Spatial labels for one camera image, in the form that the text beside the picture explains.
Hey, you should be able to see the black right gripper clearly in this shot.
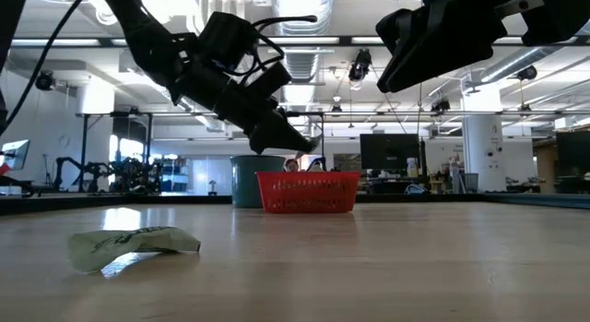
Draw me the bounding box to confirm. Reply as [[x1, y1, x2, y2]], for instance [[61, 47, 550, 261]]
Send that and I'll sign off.
[[375, 0, 508, 94]]

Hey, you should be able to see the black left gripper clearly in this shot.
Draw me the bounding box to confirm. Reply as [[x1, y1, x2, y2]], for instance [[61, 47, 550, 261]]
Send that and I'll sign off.
[[171, 61, 319, 156]]

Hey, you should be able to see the red slotted plastic basket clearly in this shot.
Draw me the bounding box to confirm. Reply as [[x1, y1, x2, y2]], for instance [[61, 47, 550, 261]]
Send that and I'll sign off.
[[255, 171, 362, 215]]

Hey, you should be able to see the black computer monitor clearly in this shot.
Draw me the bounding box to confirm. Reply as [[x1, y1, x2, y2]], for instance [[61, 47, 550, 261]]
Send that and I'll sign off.
[[555, 130, 590, 169], [359, 133, 421, 171]]

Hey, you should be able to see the white round column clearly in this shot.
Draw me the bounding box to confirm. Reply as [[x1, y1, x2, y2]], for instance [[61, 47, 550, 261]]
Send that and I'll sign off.
[[462, 89, 507, 193]]

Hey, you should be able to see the tilted grey screen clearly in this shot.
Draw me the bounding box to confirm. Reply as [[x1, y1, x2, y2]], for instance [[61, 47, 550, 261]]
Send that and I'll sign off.
[[0, 139, 31, 172]]

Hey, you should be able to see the silver ceiling air duct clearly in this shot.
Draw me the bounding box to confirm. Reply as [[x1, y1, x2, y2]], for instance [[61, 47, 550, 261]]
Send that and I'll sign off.
[[269, 0, 336, 129]]

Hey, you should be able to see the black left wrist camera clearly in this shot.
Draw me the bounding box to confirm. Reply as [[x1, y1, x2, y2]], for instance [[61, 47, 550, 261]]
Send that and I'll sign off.
[[197, 11, 260, 78]]

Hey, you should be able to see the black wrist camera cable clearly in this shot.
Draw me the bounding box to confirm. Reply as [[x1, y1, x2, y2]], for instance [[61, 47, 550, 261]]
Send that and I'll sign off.
[[251, 15, 319, 79]]

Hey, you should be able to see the black table edge frame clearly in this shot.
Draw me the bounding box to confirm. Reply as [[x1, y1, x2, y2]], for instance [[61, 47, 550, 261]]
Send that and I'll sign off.
[[0, 191, 590, 217]]

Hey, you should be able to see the black tall rack frame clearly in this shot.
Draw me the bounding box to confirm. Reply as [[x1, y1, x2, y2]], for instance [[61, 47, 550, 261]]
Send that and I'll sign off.
[[76, 112, 154, 194]]

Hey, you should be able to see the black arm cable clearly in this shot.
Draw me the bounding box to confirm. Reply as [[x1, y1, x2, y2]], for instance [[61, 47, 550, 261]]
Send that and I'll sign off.
[[4, 0, 91, 129]]

